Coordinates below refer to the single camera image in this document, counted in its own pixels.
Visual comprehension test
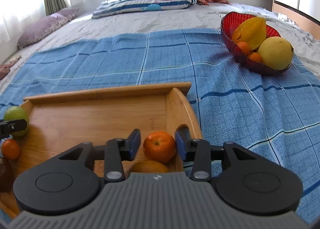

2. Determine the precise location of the red glass bowl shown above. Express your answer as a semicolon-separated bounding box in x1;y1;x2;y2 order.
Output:
220;11;292;76

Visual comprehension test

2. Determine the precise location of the tiny orange kumquat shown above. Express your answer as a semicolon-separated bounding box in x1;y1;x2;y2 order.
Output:
247;52;262;63
236;41;251;55

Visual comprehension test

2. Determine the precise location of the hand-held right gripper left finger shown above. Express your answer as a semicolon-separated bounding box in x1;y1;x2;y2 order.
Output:
59;129;141;183

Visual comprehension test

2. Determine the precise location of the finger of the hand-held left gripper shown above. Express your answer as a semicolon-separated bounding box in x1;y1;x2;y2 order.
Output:
0;119;27;140

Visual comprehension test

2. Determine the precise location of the wooden bed frame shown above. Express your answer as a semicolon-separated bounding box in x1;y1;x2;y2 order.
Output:
272;0;320;37

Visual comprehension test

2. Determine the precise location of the dark purple round fruit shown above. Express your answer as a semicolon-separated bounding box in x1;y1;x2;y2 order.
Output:
0;158;15;193

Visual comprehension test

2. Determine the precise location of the white bed sheet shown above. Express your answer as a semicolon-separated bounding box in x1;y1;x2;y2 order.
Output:
0;1;320;87

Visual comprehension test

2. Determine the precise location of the brown pink garment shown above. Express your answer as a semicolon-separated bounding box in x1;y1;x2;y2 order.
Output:
0;64;12;80

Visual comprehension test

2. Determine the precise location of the blue striped pillow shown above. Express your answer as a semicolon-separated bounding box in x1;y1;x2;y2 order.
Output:
92;0;198;19

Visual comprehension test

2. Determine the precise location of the large orange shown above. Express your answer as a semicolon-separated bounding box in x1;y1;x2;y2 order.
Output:
130;160;169;173

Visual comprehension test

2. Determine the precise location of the yellow starfruit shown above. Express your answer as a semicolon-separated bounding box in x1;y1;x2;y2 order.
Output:
232;16;267;50

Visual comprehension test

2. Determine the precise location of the blue checked blanket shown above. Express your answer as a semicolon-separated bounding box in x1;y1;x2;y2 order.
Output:
0;28;320;224

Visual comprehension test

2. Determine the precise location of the small white cloth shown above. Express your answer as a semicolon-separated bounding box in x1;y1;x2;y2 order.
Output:
277;12;298;28

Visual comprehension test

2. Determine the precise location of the yellow-green mango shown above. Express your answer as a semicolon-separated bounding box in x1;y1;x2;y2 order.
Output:
257;36;294;71

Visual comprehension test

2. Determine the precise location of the large green apple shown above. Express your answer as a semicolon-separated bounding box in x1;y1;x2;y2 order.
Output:
4;106;30;137

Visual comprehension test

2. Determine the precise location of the wooden tray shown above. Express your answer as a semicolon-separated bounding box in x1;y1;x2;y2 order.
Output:
0;82;203;218

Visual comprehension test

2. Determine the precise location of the purple pillow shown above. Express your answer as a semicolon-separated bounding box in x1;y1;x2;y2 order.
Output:
17;8;80;50

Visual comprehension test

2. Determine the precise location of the medium orange mandarin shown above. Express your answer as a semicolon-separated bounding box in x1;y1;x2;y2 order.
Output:
1;139;21;161

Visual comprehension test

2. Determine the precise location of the small orange mandarin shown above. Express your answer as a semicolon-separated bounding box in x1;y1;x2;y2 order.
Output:
143;131;177;164

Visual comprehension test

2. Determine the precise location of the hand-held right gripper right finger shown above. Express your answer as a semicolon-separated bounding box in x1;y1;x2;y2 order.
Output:
175;130;261;182

